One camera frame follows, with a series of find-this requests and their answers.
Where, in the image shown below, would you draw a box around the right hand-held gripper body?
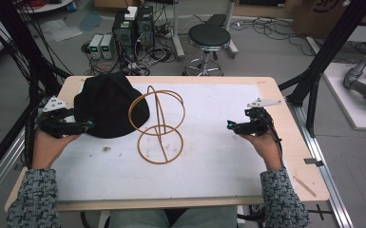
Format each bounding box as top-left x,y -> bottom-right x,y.
238,97 -> 282,138

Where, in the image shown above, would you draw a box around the white table mat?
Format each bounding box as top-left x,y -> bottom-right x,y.
50,83 -> 268,202

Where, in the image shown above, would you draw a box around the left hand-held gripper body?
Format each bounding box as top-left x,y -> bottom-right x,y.
37,96 -> 81,140

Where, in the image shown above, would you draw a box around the tangle of floor cables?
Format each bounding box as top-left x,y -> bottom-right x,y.
81,18 -> 179,77

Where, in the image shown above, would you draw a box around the white box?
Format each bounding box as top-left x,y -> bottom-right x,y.
124,6 -> 139,22

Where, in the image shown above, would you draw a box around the thin wooden stick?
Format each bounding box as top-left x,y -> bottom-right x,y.
292,175 -> 318,199

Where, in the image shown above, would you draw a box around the white board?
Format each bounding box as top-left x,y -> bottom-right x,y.
322,62 -> 366,131

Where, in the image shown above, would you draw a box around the grey power supply unit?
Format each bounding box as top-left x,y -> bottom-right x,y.
87,33 -> 105,60
100,33 -> 116,60

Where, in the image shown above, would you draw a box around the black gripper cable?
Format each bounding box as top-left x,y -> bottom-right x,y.
258,114 -> 283,162

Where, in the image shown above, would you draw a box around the black round stool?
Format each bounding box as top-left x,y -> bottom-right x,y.
183,23 -> 233,77

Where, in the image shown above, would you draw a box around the person's right hand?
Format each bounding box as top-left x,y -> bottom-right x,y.
238,130 -> 283,171

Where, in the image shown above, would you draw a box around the aluminium rail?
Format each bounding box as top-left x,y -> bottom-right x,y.
285,98 -> 355,228
0,126 -> 27,213

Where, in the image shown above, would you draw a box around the person's legs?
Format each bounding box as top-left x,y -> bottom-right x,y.
107,206 -> 240,228

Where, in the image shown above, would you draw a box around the black computer tower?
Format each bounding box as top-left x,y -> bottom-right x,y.
135,5 -> 156,49
111,10 -> 138,62

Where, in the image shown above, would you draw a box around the cardboard box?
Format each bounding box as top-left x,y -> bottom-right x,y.
292,0 -> 366,40

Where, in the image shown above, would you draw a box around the black metal frame strut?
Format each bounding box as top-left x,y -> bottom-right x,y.
278,0 -> 366,138
0,0 -> 74,188

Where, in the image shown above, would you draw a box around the person's left hand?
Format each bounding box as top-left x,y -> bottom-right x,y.
31,128 -> 82,171

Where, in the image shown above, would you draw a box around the orange wire frame stand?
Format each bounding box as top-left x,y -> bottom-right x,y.
127,85 -> 186,165

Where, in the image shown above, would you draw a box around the black hat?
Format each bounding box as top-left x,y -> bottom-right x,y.
73,71 -> 151,140

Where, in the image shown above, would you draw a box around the grey tape piece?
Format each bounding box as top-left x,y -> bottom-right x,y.
303,157 -> 325,168

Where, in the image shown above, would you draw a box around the black floor cable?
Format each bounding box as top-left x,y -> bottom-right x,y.
229,16 -> 318,58

